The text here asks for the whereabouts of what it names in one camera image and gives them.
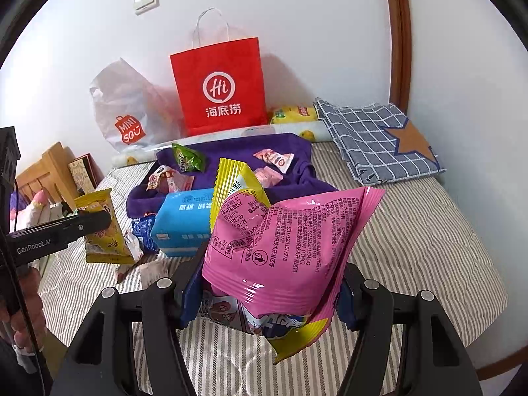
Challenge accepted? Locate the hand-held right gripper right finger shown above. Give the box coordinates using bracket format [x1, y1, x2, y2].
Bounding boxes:
[336, 262, 483, 396]

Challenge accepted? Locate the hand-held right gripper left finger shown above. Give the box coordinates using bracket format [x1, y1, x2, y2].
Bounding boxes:
[49, 256, 207, 396]

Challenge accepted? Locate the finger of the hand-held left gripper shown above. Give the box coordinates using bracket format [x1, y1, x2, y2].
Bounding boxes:
[51, 200, 79, 218]
[62, 212, 112, 238]

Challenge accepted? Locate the yellow snack packet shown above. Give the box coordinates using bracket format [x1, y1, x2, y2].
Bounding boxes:
[74, 188, 135, 265]

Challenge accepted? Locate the blue snack packet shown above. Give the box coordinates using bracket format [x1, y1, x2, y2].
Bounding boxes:
[131, 213, 159, 253]

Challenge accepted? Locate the red white candy packet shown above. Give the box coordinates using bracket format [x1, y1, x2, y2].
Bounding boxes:
[253, 148, 295, 173]
[146, 165, 176, 191]

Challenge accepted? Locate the large pink snack bag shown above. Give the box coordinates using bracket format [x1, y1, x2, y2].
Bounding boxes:
[200, 158, 386, 366]

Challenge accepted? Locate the pale pink snack packet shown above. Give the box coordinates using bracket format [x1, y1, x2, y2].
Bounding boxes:
[167, 173, 195, 194]

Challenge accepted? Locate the green snack packet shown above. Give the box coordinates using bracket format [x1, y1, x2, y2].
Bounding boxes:
[171, 143, 206, 172]

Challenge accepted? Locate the small pink snack packet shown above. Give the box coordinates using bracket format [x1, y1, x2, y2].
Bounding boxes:
[253, 167, 285, 188]

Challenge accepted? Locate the person's left forearm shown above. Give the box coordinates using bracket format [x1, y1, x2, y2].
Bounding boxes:
[0, 338, 54, 396]

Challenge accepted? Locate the person's left hand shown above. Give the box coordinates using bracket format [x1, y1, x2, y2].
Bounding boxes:
[8, 267, 45, 347]

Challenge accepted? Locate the pink white plush toy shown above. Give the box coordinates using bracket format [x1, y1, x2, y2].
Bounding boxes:
[10, 190, 56, 232]

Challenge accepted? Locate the patterned flat box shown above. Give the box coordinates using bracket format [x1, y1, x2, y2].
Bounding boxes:
[67, 153, 105, 196]

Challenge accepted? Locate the wooden chair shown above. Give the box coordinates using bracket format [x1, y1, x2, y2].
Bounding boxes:
[14, 141, 79, 215]

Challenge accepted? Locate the blue tissue pack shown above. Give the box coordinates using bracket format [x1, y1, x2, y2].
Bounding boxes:
[149, 187, 215, 256]

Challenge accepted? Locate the striped quilted mattress pad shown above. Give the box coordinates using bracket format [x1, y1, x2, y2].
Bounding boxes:
[39, 140, 509, 396]

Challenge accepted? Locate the white plastic shopping bag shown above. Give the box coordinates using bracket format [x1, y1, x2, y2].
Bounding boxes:
[90, 58, 186, 153]

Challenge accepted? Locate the purple towel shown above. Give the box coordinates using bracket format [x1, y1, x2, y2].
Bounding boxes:
[126, 133, 339, 219]

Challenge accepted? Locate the blue checked cloth star patch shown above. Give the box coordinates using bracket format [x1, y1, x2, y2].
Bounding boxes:
[313, 97, 447, 186]

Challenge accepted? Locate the white patterned wrapping roll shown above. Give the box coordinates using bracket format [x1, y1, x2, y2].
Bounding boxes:
[111, 121, 331, 168]

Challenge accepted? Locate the red paper bag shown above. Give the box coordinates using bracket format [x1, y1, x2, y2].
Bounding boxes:
[170, 7, 269, 137]

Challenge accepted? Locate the yellow plastic package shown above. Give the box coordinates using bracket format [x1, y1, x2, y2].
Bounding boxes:
[270, 105, 320, 124]

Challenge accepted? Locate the wooden door frame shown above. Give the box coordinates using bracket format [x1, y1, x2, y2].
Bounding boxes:
[383, 0, 413, 118]

